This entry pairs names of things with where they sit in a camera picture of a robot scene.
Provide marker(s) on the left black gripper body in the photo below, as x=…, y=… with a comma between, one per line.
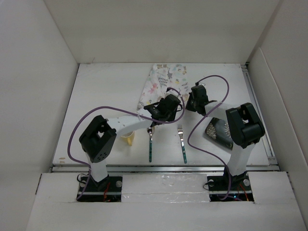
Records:
x=169, y=117

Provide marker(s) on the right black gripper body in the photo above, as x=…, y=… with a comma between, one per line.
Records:
x=191, y=103

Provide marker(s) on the floral animal print cloth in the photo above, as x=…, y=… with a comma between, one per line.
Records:
x=161, y=77

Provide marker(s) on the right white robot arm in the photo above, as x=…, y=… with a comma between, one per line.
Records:
x=241, y=122

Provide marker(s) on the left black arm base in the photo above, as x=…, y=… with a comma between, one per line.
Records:
x=109, y=190

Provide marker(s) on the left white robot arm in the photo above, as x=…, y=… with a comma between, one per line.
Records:
x=98, y=138

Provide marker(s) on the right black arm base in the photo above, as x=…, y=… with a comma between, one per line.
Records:
x=222, y=189

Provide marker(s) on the black floral square plate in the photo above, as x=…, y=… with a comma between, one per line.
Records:
x=218, y=130

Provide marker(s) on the yellow mug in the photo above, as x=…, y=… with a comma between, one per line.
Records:
x=128, y=138

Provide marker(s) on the fork with teal handle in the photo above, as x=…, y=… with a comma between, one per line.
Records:
x=180, y=133

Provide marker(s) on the spoon with teal handle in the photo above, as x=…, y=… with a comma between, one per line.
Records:
x=150, y=131

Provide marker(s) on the aluminium front rail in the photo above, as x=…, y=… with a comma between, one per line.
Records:
x=115, y=168

